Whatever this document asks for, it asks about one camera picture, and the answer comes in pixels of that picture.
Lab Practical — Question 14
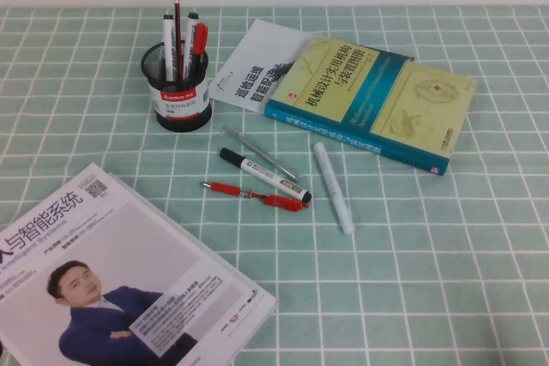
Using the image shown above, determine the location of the red gel pen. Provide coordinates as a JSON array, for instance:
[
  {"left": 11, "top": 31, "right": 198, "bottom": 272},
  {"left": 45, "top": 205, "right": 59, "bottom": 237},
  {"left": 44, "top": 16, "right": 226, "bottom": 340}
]
[{"left": 201, "top": 180, "right": 311, "bottom": 213}]

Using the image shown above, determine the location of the grey transparent pen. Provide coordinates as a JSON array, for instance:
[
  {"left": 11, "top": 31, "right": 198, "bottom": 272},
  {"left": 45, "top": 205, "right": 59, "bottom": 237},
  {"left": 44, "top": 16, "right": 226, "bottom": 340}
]
[{"left": 221, "top": 125, "right": 299, "bottom": 183}]

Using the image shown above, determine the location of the black mesh pen holder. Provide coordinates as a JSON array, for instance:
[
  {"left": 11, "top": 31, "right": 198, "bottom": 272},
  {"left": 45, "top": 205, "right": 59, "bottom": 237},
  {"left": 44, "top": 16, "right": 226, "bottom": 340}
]
[{"left": 143, "top": 39, "right": 214, "bottom": 132}]

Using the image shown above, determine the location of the white marker black cap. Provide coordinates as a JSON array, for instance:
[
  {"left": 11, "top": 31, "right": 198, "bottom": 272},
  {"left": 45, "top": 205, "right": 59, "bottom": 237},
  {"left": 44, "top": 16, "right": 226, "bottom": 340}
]
[
  {"left": 183, "top": 11, "right": 202, "bottom": 81},
  {"left": 219, "top": 147, "right": 314, "bottom": 203},
  {"left": 161, "top": 13, "right": 178, "bottom": 83}
]

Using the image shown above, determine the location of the white paint marker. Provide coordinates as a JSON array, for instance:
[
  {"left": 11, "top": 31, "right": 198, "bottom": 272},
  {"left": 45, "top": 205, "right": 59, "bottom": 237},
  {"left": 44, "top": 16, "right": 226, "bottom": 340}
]
[{"left": 312, "top": 141, "right": 356, "bottom": 236}]

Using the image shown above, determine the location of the white brochure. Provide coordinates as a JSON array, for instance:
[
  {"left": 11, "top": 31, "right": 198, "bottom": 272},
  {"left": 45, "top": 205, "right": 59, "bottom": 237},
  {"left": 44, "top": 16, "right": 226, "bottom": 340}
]
[{"left": 208, "top": 18, "right": 315, "bottom": 115}]

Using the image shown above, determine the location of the yellow teal hardcover book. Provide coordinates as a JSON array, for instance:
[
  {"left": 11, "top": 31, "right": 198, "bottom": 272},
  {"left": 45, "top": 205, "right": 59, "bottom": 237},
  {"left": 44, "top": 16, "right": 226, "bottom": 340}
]
[{"left": 263, "top": 35, "right": 479, "bottom": 177}]

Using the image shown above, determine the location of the white magazine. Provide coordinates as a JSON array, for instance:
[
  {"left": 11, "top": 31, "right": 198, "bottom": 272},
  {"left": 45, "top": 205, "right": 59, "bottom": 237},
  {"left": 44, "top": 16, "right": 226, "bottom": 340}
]
[{"left": 106, "top": 171, "right": 280, "bottom": 363}]

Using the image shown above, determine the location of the magazine with man portrait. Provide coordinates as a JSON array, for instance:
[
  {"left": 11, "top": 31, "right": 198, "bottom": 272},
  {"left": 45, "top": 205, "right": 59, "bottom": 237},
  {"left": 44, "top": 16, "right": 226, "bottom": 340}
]
[{"left": 0, "top": 163, "right": 276, "bottom": 366}]

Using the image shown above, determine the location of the green checked tablecloth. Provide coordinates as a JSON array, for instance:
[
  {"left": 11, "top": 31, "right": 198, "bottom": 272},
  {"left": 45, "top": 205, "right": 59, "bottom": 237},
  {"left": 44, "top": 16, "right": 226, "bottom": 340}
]
[{"left": 0, "top": 4, "right": 549, "bottom": 366}]

